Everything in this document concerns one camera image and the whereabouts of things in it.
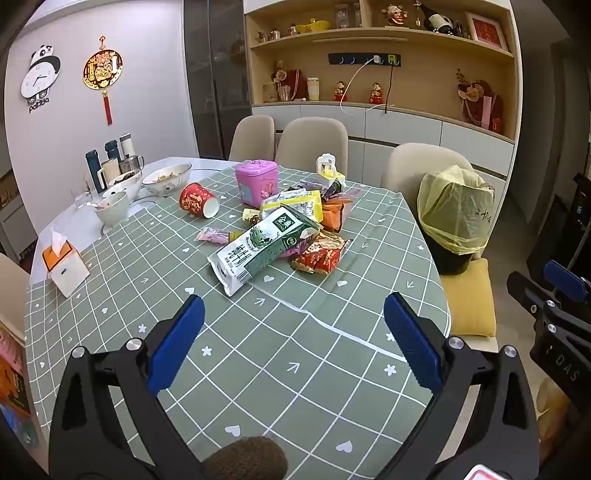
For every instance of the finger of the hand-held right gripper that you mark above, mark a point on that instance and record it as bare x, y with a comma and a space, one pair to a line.
561, 280
554, 355

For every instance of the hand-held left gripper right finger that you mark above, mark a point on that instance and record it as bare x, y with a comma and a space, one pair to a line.
411, 341

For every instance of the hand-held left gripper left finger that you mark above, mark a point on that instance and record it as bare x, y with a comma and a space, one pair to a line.
178, 341

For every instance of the green white milk carton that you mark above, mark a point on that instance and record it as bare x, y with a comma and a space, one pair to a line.
254, 251

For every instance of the trash bin with yellow bag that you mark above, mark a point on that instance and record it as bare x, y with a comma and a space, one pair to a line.
455, 217

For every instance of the orange plastic bag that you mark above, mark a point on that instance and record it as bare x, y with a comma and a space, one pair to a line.
332, 217

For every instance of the yellow seat cushion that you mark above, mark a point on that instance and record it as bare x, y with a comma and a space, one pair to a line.
471, 300

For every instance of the green checked tablecloth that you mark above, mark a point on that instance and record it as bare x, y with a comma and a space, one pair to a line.
277, 350

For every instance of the pink candy wrapper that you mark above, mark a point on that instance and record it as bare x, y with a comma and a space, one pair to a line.
212, 235

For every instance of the orange white tissue box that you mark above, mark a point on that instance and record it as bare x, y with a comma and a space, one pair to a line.
64, 272

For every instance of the red paper cup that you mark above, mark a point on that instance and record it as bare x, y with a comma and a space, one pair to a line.
194, 198

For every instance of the gold brown wrapper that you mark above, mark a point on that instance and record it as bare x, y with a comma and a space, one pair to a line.
251, 215

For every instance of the small white bowl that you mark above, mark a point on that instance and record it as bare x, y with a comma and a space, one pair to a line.
113, 210

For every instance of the floral white bowl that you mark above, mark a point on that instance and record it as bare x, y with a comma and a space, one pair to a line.
166, 182

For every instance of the dark rimmed white bowl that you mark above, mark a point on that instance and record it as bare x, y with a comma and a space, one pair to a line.
124, 189

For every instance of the colourful cardboard box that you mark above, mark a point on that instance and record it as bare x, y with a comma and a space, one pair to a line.
11, 369

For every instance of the beige chair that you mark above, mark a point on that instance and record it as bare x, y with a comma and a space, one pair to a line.
11, 286
311, 141
406, 170
251, 136

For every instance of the glass tumbler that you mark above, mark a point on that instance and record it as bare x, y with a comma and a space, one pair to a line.
83, 198

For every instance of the dark green snack packet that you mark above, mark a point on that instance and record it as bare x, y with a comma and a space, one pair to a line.
333, 188

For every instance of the pink plastic box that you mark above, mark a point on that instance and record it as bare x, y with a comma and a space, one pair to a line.
256, 184

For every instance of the yellow snack packet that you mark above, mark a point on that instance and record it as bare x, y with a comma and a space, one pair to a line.
291, 203

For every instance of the metal cup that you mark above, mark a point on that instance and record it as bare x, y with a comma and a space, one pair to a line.
131, 164

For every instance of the white mug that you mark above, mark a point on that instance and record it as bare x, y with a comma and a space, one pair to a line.
110, 170

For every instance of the white purple snack packet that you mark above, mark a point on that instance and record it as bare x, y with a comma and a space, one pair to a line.
308, 185

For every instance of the white yellow toy holder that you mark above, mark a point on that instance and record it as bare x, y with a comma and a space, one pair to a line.
328, 166

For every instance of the red flower bouquet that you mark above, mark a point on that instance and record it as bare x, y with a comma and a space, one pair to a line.
480, 104

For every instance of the white thermos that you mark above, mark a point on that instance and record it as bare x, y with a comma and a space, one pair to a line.
125, 144

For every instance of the wooden shelf cabinet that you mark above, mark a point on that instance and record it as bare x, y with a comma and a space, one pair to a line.
406, 134

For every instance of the red gold figurine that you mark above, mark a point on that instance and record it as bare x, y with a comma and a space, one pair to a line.
376, 93
340, 91

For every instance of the red framed picture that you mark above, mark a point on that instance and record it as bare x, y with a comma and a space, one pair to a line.
487, 31

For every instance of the dark glass cabinet door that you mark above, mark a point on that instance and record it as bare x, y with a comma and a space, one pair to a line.
212, 78

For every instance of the cream cup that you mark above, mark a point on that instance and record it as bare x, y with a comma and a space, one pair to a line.
313, 88

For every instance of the red gift bag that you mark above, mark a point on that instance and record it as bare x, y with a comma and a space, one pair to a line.
295, 85

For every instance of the wine bottle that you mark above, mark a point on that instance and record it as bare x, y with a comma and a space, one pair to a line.
438, 21

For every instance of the black power strip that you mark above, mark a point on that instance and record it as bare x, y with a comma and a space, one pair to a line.
341, 58

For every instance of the red white figurine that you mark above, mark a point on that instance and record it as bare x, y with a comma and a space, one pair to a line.
395, 14

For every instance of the red gold wall ornament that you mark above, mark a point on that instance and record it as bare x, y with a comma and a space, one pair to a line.
102, 69

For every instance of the panda wall clock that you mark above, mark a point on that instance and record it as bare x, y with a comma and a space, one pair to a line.
39, 78

